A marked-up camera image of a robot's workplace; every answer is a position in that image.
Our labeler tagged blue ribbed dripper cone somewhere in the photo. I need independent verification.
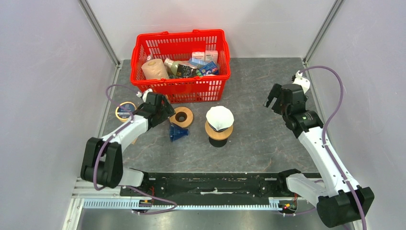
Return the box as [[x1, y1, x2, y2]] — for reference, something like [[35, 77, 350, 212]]
[[169, 123, 189, 142], [210, 126, 229, 133]]

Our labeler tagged white paper coffee filter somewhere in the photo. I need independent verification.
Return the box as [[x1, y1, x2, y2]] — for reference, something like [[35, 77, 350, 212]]
[[206, 106, 234, 130]]

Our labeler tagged wooden dripper holder ring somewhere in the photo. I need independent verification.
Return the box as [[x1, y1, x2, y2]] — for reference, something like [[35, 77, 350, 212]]
[[204, 122, 234, 140]]

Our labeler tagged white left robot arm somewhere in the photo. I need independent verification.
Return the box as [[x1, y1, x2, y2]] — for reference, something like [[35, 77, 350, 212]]
[[80, 92, 175, 196]]

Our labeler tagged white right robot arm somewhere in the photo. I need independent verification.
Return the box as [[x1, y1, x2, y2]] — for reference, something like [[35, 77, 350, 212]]
[[264, 84, 374, 228]]

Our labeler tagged beige paper roll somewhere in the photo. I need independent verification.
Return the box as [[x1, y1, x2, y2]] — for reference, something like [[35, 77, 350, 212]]
[[141, 58, 169, 80]]

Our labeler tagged green glass bottle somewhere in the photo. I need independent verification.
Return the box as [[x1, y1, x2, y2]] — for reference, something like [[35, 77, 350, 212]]
[[164, 58, 189, 79]]

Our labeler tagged red plastic shopping basket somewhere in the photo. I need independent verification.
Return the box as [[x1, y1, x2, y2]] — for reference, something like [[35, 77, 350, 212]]
[[130, 29, 231, 104]]

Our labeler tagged light blue small box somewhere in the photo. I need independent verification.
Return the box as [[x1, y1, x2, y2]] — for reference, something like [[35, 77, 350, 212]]
[[188, 57, 208, 69]]

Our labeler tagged blue toothpaste box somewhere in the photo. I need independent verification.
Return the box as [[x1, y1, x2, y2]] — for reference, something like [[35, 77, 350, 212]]
[[199, 61, 219, 76]]

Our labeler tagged white pink small box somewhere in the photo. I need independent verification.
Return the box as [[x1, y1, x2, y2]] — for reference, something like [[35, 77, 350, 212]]
[[192, 51, 205, 61]]

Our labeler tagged white red carton box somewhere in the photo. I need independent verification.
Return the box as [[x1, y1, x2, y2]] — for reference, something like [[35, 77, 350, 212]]
[[204, 50, 218, 63]]

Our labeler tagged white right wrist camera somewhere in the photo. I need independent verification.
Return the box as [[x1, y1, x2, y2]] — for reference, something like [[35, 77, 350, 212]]
[[292, 70, 311, 94]]

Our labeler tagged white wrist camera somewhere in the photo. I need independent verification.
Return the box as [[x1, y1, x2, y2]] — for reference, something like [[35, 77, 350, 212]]
[[292, 70, 311, 94], [136, 89, 153, 103]]

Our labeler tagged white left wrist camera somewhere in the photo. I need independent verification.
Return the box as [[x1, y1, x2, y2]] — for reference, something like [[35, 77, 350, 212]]
[[136, 89, 153, 103]]

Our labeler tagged slotted aluminium cable rail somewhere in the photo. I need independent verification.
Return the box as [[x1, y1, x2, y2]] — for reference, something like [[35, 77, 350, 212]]
[[83, 198, 285, 211]]

